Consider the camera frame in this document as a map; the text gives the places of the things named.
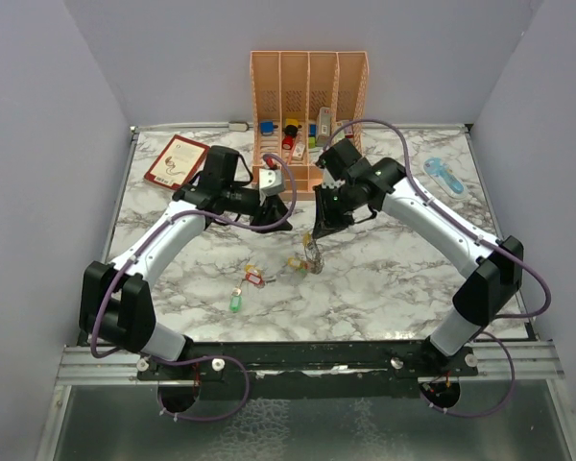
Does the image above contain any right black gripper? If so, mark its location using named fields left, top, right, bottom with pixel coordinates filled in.
left=313, top=182, right=358, bottom=239

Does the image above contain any metal coil keyring yellow handle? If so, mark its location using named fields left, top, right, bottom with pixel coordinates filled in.
left=302, top=232, right=324, bottom=275

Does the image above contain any green tag key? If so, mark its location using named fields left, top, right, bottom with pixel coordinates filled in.
left=229, top=287, right=243, bottom=313

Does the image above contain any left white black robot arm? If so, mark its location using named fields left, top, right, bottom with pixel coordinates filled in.
left=79, top=146, right=297, bottom=379

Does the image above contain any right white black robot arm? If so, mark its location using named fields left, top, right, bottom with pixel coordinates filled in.
left=312, top=139, right=524, bottom=376

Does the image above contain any yellow tag key lower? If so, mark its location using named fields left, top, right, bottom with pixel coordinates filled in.
left=245, top=263, right=262, bottom=276

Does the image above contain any red black bottle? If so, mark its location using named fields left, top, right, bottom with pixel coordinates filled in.
left=281, top=124, right=299, bottom=151

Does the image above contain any grey green box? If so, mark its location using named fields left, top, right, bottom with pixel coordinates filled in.
left=316, top=107, right=331, bottom=147

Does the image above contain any red cover paperback book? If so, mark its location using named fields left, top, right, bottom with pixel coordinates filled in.
left=143, top=134, right=209, bottom=191

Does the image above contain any peach plastic desk organizer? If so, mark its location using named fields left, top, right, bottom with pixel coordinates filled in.
left=250, top=50, right=369, bottom=200

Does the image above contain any blue packaged item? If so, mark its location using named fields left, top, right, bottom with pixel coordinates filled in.
left=422, top=158, right=468, bottom=200

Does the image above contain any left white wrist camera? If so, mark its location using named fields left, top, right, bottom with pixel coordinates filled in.
left=258, top=169, right=285, bottom=201

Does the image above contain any white adapter at wall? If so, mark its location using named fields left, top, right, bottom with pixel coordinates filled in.
left=228, top=121, right=251, bottom=133

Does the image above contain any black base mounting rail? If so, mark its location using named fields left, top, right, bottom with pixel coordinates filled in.
left=76, top=311, right=481, bottom=400

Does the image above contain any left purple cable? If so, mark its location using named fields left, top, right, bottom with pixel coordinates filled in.
left=89, top=153, right=298, bottom=423

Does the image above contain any aluminium frame rail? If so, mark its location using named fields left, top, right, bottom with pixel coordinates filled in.
left=57, top=341, right=565, bottom=386

